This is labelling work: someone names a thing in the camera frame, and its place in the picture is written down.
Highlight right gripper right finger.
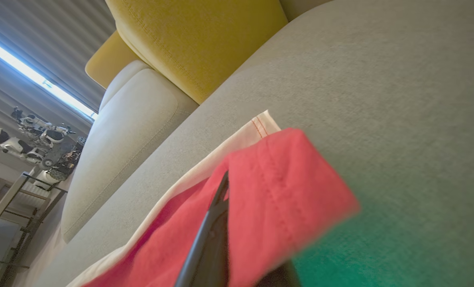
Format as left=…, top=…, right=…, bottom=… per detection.
left=256, top=260, right=302, bottom=287

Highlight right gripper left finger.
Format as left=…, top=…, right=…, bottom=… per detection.
left=175, top=171, right=230, bottom=287

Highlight red shorts with white stripe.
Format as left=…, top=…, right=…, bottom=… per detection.
left=67, top=110, right=360, bottom=287

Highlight grey sofa cushion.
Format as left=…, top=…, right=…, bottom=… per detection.
left=99, top=60, right=151, bottom=113
left=61, top=69, right=200, bottom=244

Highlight black wheeled vehicle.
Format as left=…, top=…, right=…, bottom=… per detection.
left=41, top=136, right=87, bottom=182

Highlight metal shelf rack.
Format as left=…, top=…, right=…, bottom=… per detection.
left=0, top=171, right=68, bottom=287

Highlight white and black robot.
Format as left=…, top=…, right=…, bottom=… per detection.
left=11, top=106, right=77, bottom=149

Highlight grey sofa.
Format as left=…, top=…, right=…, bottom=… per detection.
left=33, top=0, right=474, bottom=287

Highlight yellow sofa cushion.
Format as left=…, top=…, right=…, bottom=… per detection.
left=104, top=0, right=289, bottom=105
left=85, top=31, right=142, bottom=89

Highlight white robot with red head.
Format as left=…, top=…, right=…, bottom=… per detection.
left=0, top=128, right=48, bottom=166

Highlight grey curtain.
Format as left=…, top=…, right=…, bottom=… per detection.
left=0, top=0, right=118, bottom=132

